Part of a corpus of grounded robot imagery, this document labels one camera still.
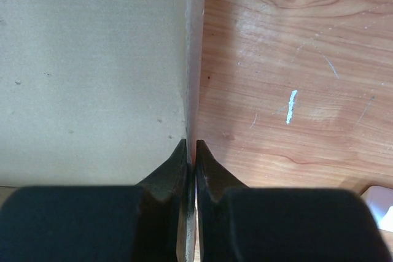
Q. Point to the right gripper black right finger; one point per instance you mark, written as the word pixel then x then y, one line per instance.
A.
pixel 240 223

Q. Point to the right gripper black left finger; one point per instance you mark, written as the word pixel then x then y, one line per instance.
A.
pixel 141 222

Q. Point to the cardboard box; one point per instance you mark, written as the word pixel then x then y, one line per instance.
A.
pixel 99 92

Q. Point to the white clothes rack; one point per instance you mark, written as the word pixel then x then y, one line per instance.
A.
pixel 380 201

